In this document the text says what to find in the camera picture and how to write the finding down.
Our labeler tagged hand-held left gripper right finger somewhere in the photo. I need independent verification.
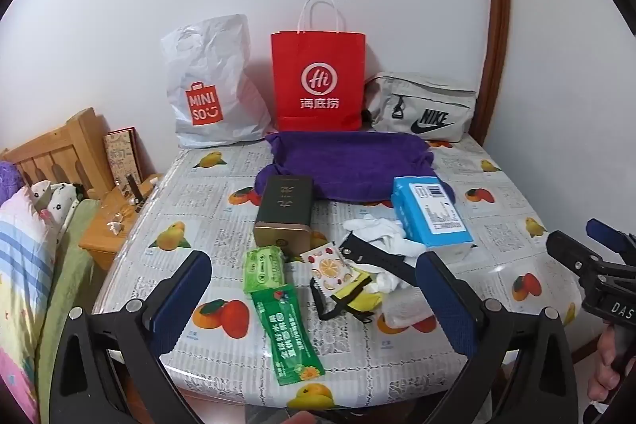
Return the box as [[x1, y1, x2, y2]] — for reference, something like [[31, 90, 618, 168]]
[[416, 250, 580, 424]]

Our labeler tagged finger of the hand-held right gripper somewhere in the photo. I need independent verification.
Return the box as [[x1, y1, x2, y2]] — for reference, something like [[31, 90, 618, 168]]
[[585, 218, 636, 264], [545, 230, 604, 278]]

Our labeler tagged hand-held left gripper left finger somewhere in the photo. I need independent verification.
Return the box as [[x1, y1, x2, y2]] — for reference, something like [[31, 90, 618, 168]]
[[50, 249, 213, 424]]

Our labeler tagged white cotton glove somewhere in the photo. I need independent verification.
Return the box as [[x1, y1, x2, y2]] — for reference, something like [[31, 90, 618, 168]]
[[370, 269, 404, 296], [342, 214, 429, 268]]

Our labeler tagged black strap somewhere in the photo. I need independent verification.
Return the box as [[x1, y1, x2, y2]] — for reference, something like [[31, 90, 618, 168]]
[[339, 232, 423, 288]]

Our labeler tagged yellow mesh bag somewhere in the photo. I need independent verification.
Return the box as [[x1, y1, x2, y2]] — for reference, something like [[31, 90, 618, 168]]
[[309, 272, 386, 323]]

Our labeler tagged light green wet wipes pack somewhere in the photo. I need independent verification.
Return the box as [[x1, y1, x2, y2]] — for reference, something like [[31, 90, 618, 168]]
[[243, 245, 286, 293]]

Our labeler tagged long green sachet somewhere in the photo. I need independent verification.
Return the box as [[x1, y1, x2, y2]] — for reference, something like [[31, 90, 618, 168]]
[[250, 285, 326, 386]]

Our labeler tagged fruit print sachet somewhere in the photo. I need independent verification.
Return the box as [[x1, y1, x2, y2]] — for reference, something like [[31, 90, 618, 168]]
[[301, 242, 363, 293]]

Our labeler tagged person's right hand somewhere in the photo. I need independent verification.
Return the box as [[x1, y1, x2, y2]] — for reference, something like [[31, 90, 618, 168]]
[[588, 329, 627, 402]]

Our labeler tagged blue cardboard box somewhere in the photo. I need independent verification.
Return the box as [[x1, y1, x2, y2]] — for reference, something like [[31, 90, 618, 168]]
[[390, 176, 474, 262]]

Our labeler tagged wooden nightstand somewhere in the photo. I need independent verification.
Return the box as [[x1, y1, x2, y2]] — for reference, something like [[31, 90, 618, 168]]
[[78, 176, 165, 273]]

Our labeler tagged fruit print tablecloth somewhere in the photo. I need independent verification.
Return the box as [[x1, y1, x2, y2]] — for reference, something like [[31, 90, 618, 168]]
[[92, 136, 580, 412]]

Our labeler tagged green bed sheet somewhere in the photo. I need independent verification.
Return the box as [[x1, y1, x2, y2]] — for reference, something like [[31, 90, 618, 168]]
[[37, 198, 103, 420]]

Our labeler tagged dark green tin box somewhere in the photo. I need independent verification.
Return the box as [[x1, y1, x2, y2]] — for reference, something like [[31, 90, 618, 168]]
[[253, 176, 315, 256]]

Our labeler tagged patterned book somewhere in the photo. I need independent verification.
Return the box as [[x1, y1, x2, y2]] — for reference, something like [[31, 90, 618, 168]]
[[103, 127, 145, 191]]

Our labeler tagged striped pastel bedding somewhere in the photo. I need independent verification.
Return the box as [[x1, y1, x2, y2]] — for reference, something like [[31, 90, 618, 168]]
[[0, 186, 58, 422]]

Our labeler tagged purple towel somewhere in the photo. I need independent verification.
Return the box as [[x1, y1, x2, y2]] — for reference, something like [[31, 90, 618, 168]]
[[255, 131, 455, 207]]

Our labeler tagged grey waist bag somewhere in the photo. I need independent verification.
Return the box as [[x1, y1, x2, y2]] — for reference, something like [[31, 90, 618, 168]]
[[364, 71, 478, 143]]

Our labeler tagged wooden headboard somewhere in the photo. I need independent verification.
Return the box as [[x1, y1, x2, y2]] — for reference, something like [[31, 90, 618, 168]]
[[2, 107, 112, 201]]

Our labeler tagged purple fuzzy cloth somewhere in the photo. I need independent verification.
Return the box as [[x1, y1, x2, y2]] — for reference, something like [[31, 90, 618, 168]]
[[0, 161, 25, 203]]

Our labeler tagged white plastic shopping bag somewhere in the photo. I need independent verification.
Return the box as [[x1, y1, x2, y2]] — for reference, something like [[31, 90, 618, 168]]
[[160, 14, 273, 150]]

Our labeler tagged red paper bag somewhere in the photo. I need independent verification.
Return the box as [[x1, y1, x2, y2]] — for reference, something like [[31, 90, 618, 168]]
[[271, 0, 367, 133]]

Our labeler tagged brown wooden door frame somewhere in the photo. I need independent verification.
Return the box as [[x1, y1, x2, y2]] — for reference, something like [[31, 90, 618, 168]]
[[467, 0, 512, 141]]

